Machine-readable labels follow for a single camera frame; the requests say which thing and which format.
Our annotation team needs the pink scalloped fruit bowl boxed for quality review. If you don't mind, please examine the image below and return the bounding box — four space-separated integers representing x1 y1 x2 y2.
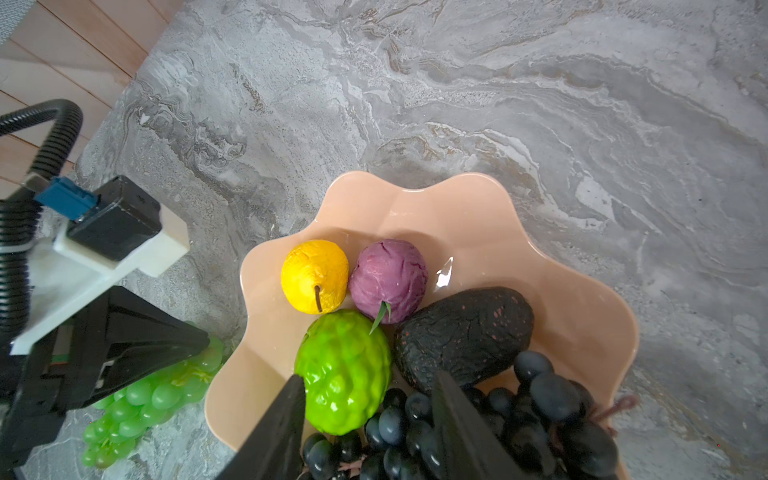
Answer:
205 172 639 455

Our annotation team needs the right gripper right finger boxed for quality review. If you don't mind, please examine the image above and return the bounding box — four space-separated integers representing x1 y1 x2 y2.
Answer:
432 371 528 479

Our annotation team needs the black corrugated cable hose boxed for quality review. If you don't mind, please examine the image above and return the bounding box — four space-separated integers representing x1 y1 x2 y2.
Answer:
0 98 85 337

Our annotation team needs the dark purple fake grape bunch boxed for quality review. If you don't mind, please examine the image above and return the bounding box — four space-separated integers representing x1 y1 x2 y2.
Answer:
299 351 638 479

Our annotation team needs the white wire mesh shelf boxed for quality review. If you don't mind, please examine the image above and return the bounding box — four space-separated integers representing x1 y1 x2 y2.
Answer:
0 0 36 44

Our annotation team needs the purple fake fruit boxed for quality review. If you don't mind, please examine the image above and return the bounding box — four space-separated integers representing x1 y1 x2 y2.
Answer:
348 239 428 331

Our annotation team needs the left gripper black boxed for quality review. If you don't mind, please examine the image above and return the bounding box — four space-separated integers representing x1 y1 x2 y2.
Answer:
1 286 210 473

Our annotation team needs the yellow fake lemon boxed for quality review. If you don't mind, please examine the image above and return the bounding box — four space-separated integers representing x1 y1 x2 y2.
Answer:
280 239 349 314

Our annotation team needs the dark fake avocado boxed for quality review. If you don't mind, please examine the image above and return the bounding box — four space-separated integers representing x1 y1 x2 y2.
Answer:
393 286 535 394

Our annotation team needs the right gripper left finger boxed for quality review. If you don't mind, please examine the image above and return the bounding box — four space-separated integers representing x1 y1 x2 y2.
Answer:
216 375 306 480

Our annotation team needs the green fake grape bunch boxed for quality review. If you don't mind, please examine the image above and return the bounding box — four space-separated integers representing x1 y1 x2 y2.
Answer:
82 337 225 469

